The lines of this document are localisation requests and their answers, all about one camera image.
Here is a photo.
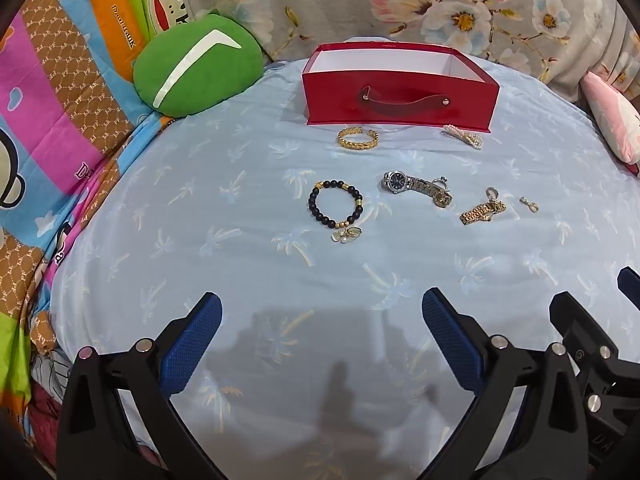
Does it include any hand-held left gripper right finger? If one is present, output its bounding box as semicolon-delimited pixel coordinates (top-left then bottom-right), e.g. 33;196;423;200
421;287;592;480

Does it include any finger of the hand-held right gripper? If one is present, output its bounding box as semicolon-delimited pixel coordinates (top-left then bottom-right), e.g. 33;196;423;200
549;291;622;387
618;267;640;312

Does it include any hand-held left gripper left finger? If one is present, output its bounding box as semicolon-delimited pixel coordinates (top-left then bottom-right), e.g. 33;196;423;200
57;291;224;480

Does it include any gold wristwatch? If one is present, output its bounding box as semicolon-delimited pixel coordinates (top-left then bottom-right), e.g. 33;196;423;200
460;186;507;226

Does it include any silver wristwatch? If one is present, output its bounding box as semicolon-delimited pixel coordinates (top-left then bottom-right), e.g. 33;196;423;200
382;170;453;208

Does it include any black bead bracelet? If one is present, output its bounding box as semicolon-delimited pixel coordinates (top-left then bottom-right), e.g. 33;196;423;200
308;179;364;228

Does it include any gold braided bangle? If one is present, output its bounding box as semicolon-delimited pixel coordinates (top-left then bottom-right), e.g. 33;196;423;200
337;127;379;151

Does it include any red cardboard box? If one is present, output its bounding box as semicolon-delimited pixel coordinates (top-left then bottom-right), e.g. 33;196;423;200
301;43;501;134

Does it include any light blue palm-print sheet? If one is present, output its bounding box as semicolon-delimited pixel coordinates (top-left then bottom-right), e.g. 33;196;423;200
30;35;640;480

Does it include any pink plush pillow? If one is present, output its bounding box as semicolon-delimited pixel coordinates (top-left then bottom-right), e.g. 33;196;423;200
582;71;640;177

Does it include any pearl hair clip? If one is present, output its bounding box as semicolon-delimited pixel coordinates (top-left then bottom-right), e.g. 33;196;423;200
442;125;484;150

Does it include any colourful cartoon monkey blanket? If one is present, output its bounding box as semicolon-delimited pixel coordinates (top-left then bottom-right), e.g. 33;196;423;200
0;0;196;461

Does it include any green round cushion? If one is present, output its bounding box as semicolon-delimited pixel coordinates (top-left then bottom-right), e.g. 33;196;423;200
132;10;265;118

